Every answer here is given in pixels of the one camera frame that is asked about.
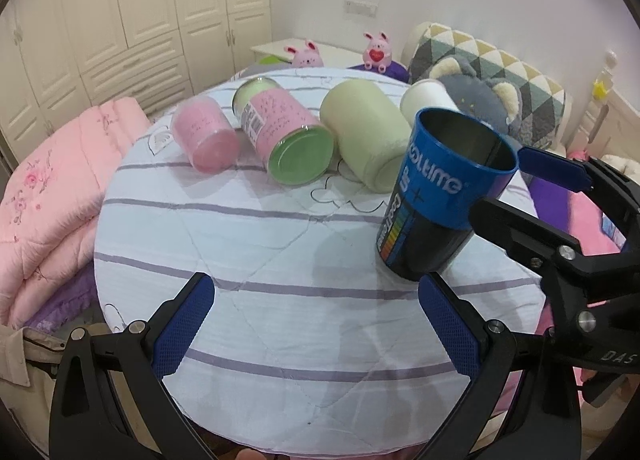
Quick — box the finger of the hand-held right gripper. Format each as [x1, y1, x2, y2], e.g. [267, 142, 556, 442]
[517, 145, 640, 252]
[469, 197, 640, 337]

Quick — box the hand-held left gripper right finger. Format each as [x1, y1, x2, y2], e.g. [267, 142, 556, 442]
[419, 270, 587, 460]

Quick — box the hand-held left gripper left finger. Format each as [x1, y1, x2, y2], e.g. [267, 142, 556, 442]
[48, 271, 216, 460]

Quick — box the blue printed cup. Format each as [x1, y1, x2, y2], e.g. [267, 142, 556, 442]
[376, 108, 521, 283]

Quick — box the white cup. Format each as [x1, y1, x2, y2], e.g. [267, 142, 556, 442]
[399, 79, 459, 129]

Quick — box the pale green cup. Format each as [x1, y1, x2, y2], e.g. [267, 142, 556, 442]
[319, 80, 414, 193]

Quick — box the pink cup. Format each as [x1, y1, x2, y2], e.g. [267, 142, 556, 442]
[171, 95, 240, 174]

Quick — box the pink and purple blanket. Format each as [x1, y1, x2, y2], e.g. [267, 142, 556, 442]
[526, 149, 640, 261]

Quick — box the white bed headboard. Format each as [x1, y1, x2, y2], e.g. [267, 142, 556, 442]
[564, 49, 640, 168]

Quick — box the striped quilted table cover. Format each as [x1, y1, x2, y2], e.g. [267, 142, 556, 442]
[93, 67, 547, 457]

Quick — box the grey teddy bear plush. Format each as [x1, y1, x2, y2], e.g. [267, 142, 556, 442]
[429, 57, 524, 141]

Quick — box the purple frilled cloth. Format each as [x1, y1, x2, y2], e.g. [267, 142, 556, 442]
[24, 264, 107, 338]

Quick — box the triangle patterned cushion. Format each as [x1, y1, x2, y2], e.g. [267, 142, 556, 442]
[406, 22, 574, 152]

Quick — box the beige cloth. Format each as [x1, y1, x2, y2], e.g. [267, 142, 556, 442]
[0, 324, 68, 393]

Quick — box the pink floral quilt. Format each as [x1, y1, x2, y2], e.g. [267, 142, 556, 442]
[0, 96, 152, 332]

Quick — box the purple cushion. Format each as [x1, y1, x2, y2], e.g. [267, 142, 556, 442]
[348, 59, 412, 84]

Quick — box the pink bunny plush with heart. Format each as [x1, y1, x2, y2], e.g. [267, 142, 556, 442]
[362, 31, 396, 74]

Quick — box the pink can with green lid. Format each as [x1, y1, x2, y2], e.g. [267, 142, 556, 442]
[232, 76, 335, 186]

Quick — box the white nightstand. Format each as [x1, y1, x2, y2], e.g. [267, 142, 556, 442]
[249, 40, 372, 70]

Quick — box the cream wardrobe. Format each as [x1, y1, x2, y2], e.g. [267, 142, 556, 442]
[0, 0, 274, 153]

